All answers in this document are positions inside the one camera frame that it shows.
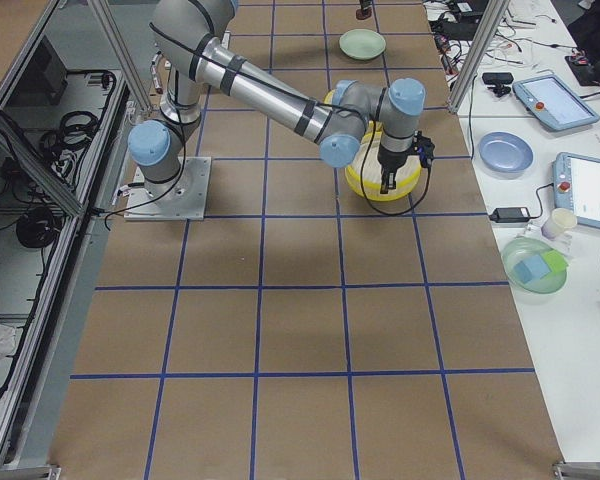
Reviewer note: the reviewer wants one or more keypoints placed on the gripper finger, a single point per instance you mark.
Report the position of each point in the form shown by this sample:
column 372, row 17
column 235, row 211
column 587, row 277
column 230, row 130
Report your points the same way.
column 383, row 185
column 390, row 178

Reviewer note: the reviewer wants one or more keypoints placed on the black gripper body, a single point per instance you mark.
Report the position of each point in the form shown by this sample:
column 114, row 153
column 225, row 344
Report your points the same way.
column 391, row 162

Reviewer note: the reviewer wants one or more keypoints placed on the side yellow bamboo steamer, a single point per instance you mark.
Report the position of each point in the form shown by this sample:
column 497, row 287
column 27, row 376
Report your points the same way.
column 367, row 168

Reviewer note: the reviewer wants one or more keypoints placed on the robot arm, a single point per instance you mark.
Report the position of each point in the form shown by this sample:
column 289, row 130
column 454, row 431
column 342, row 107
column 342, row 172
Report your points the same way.
column 188, row 34

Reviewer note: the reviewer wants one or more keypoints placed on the blue plate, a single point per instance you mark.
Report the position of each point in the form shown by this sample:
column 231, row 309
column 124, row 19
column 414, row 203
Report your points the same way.
column 504, row 154

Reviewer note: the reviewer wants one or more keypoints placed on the light green plate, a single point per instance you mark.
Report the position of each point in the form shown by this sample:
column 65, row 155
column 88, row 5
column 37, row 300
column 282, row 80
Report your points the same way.
column 362, row 44

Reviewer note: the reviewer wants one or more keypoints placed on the black power adapter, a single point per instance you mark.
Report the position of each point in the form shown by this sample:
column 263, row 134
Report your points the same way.
column 510, row 215

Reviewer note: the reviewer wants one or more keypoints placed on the black webcam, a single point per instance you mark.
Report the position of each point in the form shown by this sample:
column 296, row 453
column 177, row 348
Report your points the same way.
column 498, row 82

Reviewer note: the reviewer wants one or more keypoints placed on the green bowl with sponges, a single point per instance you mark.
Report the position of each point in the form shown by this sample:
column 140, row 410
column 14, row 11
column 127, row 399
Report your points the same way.
column 534, row 266

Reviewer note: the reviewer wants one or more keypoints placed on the far teach pendant tablet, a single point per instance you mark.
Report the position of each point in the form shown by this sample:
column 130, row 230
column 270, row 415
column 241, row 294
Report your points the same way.
column 553, row 103

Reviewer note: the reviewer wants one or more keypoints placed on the teach pendant tablet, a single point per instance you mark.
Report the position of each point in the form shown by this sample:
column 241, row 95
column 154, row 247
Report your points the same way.
column 553, row 103
column 576, row 181

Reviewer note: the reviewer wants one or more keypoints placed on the white paper cup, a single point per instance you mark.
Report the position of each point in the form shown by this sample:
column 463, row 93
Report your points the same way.
column 558, row 222

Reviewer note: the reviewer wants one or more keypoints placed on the near teach pendant tablet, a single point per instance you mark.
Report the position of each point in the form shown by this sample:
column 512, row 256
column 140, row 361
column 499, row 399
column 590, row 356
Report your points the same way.
column 576, row 181

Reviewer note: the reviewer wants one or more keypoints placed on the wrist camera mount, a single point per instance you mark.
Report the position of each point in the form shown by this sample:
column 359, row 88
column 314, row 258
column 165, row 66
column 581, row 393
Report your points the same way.
column 424, row 148

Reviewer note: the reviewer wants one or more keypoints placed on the aluminium frame post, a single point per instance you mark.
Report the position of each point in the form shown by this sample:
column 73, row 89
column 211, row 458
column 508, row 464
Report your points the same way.
column 484, row 35

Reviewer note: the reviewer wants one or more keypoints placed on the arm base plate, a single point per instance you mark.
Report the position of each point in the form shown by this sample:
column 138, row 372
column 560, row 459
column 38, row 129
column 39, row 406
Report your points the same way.
column 184, row 200

